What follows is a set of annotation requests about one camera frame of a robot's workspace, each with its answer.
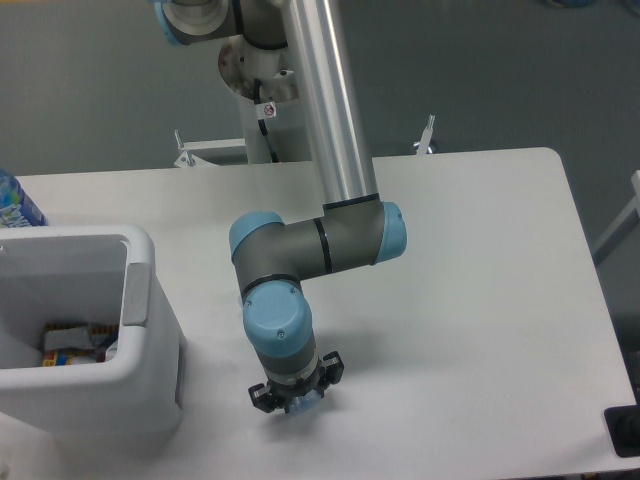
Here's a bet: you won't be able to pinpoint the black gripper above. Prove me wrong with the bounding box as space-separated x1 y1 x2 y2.
248 351 345 413

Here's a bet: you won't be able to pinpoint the clear plastic water bottle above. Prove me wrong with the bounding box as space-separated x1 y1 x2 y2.
287 390 322 416

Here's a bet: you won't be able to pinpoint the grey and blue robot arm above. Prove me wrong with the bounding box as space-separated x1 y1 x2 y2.
154 1 407 413

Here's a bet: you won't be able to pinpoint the colourful wrappers in trash can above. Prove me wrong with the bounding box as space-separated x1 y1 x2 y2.
41 323 120 367

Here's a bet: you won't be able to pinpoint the white plastic trash can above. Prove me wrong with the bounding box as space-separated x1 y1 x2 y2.
1 225 187 435

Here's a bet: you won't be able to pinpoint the black clamp at table edge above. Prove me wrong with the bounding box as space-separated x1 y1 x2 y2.
604 405 639 458

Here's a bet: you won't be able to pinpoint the blue labelled bottle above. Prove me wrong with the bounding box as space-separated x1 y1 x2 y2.
1 169 49 228

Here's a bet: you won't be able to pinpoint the black cable on pedestal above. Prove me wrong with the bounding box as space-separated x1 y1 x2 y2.
252 77 280 164

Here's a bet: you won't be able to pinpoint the white frame at right edge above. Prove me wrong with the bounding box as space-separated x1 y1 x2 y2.
591 170 639 266

